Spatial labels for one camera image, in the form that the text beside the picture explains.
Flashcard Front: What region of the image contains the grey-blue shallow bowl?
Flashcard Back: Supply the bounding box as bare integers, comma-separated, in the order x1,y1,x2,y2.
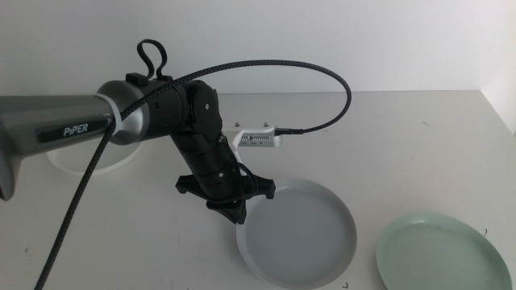
235,178,358,290

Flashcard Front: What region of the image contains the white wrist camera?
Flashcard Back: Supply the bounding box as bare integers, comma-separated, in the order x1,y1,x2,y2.
232,124,283,149

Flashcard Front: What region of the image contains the white shallow bowl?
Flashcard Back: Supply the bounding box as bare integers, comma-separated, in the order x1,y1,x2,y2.
46,139,144,176

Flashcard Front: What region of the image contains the black cable loop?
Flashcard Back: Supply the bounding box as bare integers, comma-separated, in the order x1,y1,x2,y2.
135,39,173,86

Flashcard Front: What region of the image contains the pale green shallow bowl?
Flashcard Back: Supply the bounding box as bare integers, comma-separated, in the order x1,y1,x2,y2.
376,212,513,290

